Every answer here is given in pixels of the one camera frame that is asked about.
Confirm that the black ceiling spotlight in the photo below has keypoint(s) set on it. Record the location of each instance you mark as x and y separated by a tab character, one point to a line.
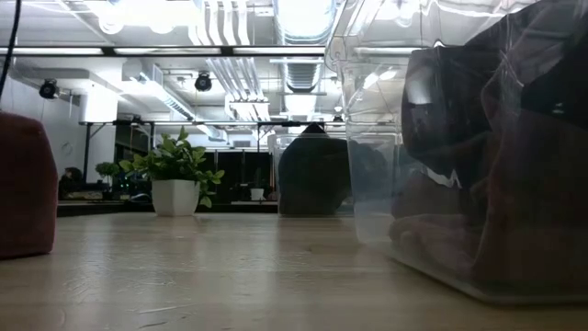
203	82
48	88

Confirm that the small white background pot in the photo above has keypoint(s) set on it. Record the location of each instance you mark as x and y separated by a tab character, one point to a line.
257	194

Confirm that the large clear plastic bin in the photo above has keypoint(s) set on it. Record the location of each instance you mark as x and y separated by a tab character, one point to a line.
367	207

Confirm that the black background rig frame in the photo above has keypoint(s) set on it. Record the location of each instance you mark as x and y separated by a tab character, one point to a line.
87	151

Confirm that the small clear plastic bin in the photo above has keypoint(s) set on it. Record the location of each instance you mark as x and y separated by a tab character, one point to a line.
275	174

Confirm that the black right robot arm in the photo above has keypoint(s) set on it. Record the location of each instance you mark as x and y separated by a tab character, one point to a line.
565	78

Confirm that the silver ventilation duct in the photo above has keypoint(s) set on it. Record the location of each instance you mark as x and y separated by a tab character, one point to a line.
303	27

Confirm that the dark green baseball cap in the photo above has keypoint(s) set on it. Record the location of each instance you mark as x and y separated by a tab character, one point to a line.
312	174

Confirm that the small background plant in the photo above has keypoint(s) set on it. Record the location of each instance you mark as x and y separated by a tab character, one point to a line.
108	171

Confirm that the green plant in white pot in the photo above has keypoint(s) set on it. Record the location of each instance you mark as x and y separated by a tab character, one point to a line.
174	195

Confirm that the maroon baseball cap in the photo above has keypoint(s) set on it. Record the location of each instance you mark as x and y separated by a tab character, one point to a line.
25	184
542	207

